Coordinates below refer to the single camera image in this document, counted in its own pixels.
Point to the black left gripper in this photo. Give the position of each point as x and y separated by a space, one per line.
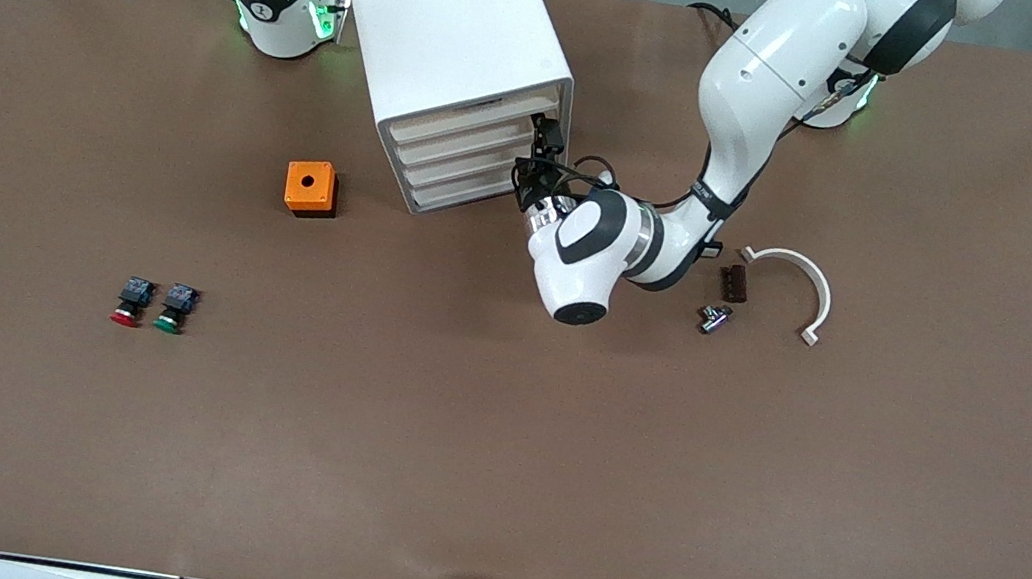
534 188

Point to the red push button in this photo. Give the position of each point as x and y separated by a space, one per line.
134 291

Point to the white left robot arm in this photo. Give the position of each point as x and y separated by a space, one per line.
770 63

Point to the green push button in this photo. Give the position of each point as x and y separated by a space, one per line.
179 298

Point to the brown terminal block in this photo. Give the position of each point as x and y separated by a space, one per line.
734 284

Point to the orange box with hole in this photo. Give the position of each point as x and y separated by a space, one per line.
306 200

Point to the white curved clamp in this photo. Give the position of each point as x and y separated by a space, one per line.
823 297

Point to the black white push switch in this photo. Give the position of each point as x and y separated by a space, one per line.
712 250

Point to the silver key switch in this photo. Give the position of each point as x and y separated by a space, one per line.
714 319

